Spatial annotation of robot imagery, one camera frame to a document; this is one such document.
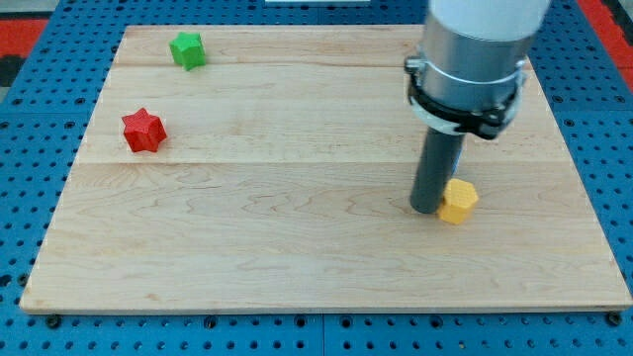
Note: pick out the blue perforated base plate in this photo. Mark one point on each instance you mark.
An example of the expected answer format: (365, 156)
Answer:
(46, 111)

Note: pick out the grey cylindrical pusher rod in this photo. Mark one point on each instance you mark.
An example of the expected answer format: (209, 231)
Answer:
(437, 163)

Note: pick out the yellow hexagon block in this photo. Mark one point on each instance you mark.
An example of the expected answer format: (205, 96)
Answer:
(458, 201)

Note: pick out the light wooden board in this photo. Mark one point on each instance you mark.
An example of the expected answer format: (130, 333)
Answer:
(283, 187)

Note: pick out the green star block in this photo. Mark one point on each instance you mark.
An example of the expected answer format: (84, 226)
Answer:
(187, 50)

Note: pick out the red star block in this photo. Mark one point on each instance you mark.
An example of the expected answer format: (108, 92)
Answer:
(143, 131)

